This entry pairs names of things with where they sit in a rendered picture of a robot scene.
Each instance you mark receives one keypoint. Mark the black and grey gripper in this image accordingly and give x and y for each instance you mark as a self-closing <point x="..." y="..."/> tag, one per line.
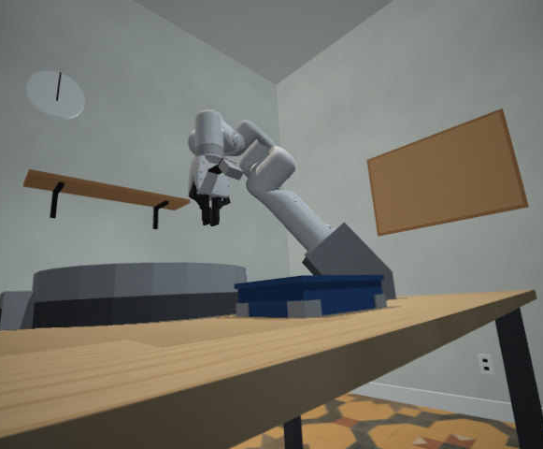
<point x="213" y="187"/>

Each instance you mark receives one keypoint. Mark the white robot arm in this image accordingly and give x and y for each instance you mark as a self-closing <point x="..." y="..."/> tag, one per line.
<point x="213" y="135"/>

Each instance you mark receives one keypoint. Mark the blue crate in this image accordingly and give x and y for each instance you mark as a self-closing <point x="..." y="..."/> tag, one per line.
<point x="309" y="296"/>

